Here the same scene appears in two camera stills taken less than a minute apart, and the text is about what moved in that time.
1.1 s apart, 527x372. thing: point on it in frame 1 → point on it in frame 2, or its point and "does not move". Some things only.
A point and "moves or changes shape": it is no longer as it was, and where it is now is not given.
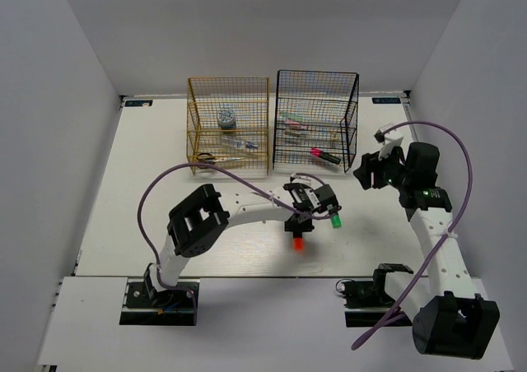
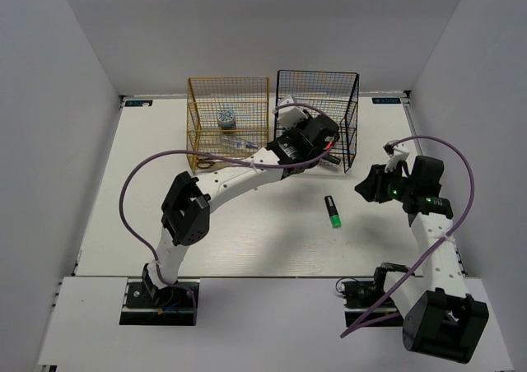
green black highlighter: [336, 220] does not move
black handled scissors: [211, 159] moves or changes shape
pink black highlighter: [319, 153] does not move
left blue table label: [131, 103] does not move
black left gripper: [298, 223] → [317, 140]
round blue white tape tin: [226, 119] does not move
